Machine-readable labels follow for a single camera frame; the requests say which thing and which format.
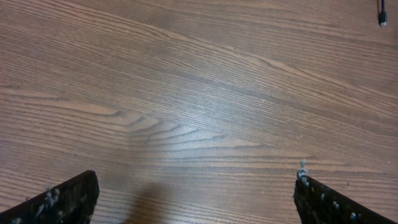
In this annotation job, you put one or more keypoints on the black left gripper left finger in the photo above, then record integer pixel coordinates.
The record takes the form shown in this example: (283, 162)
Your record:
(71, 202)

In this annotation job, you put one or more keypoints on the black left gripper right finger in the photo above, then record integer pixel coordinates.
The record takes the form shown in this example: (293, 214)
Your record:
(317, 203)

